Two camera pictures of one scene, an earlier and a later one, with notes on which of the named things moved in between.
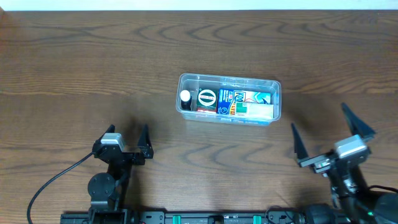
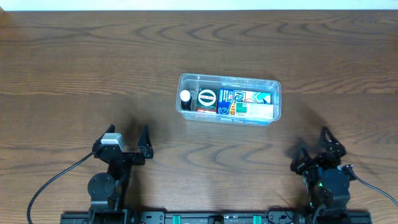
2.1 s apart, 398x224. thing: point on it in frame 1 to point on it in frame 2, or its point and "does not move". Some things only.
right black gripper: [321, 159] to [318, 162]
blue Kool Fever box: [227, 99] does not move
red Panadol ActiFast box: [206, 109] does not move
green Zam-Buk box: [207, 98] does not move
